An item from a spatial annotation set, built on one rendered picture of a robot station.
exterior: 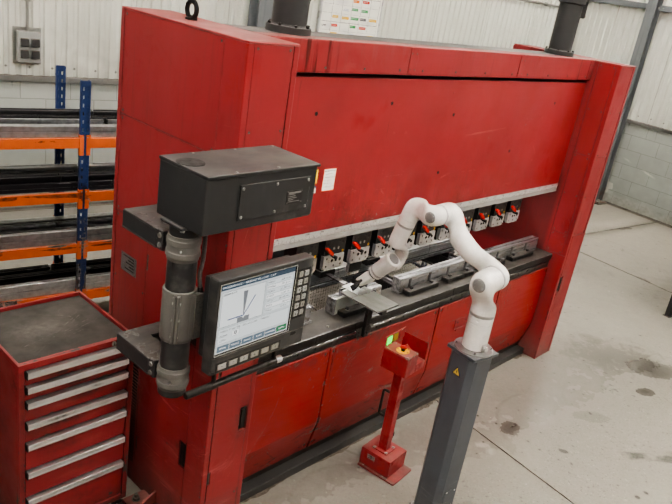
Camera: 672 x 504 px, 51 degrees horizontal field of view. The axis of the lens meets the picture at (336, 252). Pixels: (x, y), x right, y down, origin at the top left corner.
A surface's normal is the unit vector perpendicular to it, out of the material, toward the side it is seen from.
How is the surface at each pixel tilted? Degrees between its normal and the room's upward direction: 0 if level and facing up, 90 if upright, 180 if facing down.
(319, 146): 90
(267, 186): 90
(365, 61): 90
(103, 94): 90
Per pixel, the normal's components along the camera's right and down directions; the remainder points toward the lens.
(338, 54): 0.71, 0.36
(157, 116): -0.69, 0.16
